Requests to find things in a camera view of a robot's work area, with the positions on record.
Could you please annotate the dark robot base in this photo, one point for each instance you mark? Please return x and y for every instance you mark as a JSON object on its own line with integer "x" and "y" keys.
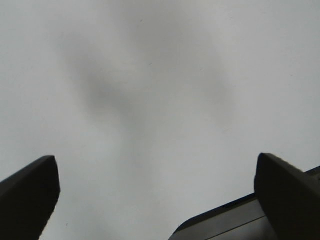
{"x": 242, "y": 219}

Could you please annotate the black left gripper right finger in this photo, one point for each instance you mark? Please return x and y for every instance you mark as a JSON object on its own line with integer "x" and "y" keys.
{"x": 289, "y": 198}

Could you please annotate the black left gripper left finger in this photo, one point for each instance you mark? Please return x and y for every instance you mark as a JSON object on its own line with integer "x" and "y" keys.
{"x": 28, "y": 199}

